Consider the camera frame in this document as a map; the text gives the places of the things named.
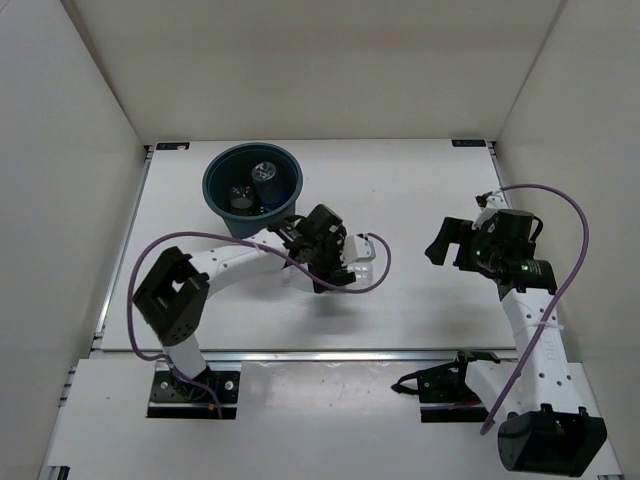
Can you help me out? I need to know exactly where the dark teal plastic bin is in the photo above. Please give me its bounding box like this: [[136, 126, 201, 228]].
[[202, 142, 303, 238]]

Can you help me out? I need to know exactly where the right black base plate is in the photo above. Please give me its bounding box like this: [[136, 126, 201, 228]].
[[391, 350, 502, 424]]

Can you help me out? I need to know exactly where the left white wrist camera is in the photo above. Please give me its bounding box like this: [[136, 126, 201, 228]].
[[340, 234, 376, 265]]

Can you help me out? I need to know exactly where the clear bottle green label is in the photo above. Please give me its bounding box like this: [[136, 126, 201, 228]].
[[280, 260, 373, 294]]

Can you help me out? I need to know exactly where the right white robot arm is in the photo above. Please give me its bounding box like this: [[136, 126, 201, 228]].
[[425, 208, 607, 478]]

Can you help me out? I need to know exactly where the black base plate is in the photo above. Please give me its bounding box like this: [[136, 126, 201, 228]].
[[146, 362, 241, 420], [391, 350, 502, 424]]

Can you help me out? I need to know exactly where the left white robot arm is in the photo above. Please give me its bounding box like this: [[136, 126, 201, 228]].
[[132, 204, 369, 400]]

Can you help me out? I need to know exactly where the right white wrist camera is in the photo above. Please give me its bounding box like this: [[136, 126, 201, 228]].
[[472, 191, 506, 230]]

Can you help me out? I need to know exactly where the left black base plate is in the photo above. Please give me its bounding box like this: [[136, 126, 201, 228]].
[[146, 362, 241, 420]]

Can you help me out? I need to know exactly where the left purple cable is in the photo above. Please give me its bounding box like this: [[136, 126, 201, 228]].
[[128, 229, 392, 419]]

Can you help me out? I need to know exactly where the black corner label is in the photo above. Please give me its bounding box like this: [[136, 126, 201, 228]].
[[451, 139, 486, 148], [155, 142, 190, 151]]

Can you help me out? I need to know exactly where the clear bottle blue label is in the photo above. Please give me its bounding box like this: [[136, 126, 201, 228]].
[[251, 161, 286, 210]]

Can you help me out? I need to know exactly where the left black corner label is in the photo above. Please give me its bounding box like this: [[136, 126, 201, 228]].
[[155, 142, 190, 151]]

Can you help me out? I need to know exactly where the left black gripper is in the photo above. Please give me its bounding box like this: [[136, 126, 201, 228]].
[[307, 225, 355, 293]]

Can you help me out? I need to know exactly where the right black corner label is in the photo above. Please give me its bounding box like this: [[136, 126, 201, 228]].
[[451, 139, 486, 148]]

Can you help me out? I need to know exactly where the clear bottle black label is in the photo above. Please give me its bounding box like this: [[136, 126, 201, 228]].
[[229, 185, 255, 216]]

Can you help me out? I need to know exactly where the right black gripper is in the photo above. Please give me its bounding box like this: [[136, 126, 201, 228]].
[[427, 217, 504, 273]]

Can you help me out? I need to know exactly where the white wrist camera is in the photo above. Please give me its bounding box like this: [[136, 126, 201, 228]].
[[340, 234, 376, 265], [472, 191, 506, 230]]

